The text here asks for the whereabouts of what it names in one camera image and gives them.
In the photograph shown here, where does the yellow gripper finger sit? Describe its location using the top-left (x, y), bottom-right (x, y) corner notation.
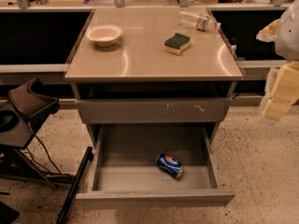
top-left (261, 61), bottom-right (299, 121)

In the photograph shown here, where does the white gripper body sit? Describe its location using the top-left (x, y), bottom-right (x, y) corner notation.
top-left (256, 20), bottom-right (278, 42)

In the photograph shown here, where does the blue pepsi can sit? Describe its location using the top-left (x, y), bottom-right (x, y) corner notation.
top-left (156, 154), bottom-right (183, 178)

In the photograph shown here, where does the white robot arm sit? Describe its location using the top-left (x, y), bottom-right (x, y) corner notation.
top-left (257, 0), bottom-right (299, 125)

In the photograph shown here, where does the grey closed top drawer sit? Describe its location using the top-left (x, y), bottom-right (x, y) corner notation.
top-left (76, 98), bottom-right (231, 124)

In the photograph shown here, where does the grey metal counter cabinet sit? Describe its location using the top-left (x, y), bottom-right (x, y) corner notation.
top-left (65, 7), bottom-right (243, 140)

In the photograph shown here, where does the grey open middle drawer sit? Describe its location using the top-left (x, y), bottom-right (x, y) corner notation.
top-left (77, 123), bottom-right (235, 209)

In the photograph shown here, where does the clear plastic water bottle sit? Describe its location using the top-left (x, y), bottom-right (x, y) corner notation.
top-left (179, 10), bottom-right (221, 32)

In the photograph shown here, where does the green yellow sponge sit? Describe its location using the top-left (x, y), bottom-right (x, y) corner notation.
top-left (164, 33), bottom-right (191, 56)

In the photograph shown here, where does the white paper bowl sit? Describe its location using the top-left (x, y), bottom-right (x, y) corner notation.
top-left (86, 25), bottom-right (122, 48)

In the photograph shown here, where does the black metal stand leg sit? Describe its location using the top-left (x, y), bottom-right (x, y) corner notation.
top-left (56, 147), bottom-right (93, 224)

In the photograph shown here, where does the black cable on floor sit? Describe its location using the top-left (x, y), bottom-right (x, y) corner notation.
top-left (21, 121), bottom-right (74, 176)

